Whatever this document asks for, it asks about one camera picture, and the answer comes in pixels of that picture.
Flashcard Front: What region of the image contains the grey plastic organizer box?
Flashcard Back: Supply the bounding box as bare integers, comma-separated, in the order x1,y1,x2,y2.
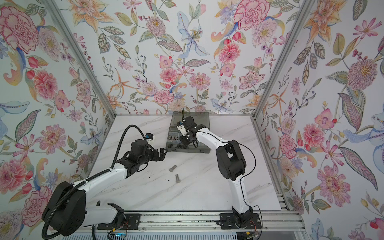
166,112,211,154

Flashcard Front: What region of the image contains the silver hex bolt long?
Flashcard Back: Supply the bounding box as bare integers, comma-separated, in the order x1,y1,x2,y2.
176,174,181,184

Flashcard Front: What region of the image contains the aluminium corner post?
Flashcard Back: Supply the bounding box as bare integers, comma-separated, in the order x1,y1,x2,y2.
253,1,314,120
42,0,117,121

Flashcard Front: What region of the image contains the aluminium mounting rail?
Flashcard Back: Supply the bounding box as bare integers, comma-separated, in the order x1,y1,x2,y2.
47,211,306,234

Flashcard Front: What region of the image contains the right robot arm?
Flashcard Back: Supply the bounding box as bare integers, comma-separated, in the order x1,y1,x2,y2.
177,116,253,224

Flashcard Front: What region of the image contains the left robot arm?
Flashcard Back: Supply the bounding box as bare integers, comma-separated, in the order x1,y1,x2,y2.
42,139,168,240

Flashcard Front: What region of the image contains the left aluminium corner post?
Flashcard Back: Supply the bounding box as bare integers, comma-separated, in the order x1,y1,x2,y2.
42,0,117,121

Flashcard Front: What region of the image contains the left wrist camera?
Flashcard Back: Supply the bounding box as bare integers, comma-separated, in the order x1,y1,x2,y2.
145,133,154,142

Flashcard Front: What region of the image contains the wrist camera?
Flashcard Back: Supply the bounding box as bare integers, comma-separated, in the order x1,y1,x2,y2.
177,121,187,136
145,133,154,142

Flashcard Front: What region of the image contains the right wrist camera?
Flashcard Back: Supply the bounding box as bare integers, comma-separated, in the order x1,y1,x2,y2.
177,121,187,136

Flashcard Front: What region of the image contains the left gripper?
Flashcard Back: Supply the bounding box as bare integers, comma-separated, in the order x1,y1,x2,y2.
137,146,169,166

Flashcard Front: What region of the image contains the right aluminium corner post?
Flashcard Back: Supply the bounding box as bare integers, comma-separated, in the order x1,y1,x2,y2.
253,1,314,120

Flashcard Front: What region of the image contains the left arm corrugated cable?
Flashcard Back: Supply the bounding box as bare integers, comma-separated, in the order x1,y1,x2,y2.
41,124,148,240

